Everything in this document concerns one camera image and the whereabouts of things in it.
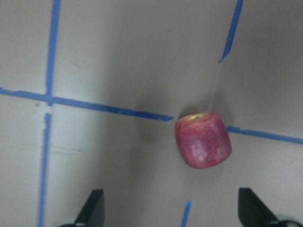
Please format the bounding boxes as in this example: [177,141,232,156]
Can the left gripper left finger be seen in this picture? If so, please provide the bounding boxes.
[61,189,105,227]

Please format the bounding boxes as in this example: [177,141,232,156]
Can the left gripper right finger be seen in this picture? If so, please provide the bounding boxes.
[238,187,303,227]

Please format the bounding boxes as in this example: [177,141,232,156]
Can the red yellow apple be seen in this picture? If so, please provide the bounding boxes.
[175,112,232,169]

